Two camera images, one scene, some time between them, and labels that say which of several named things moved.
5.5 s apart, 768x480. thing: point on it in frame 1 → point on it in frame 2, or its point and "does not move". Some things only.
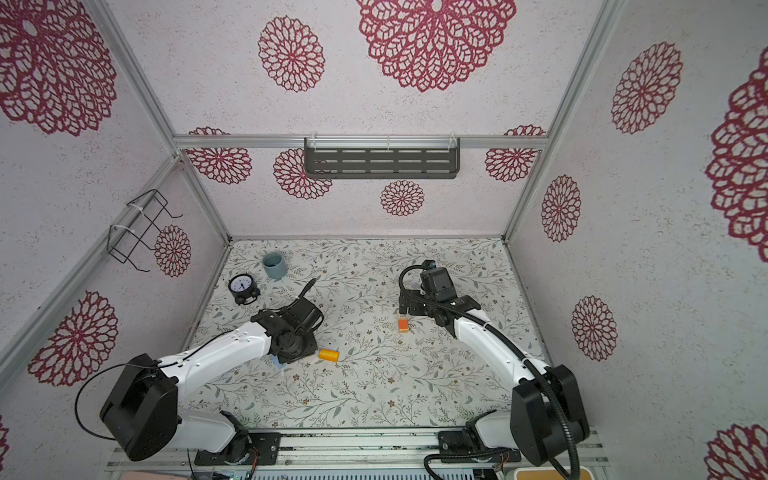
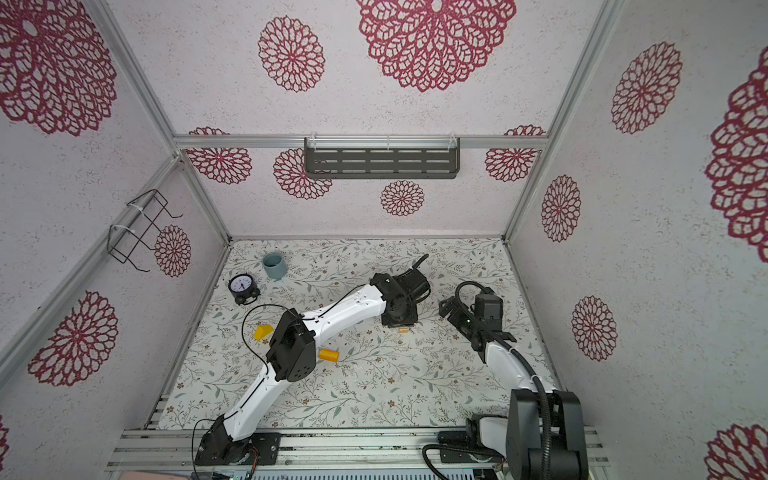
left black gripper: (312, 348) → (411, 320)
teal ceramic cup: (275, 265) does not move
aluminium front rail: (369, 450) does not move
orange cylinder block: (329, 355) does not move
